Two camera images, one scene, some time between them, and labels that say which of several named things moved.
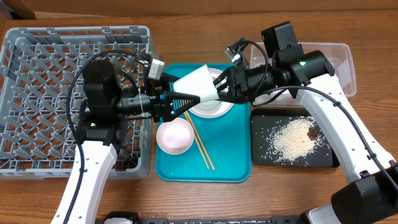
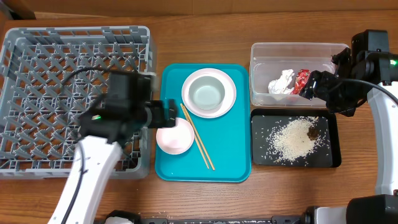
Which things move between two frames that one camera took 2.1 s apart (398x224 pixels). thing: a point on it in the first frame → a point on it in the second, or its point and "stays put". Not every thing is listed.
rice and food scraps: [293, 140] stays put
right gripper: [238, 91] → [316, 88]
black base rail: [303, 218] stays put
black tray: [289, 137] stays put
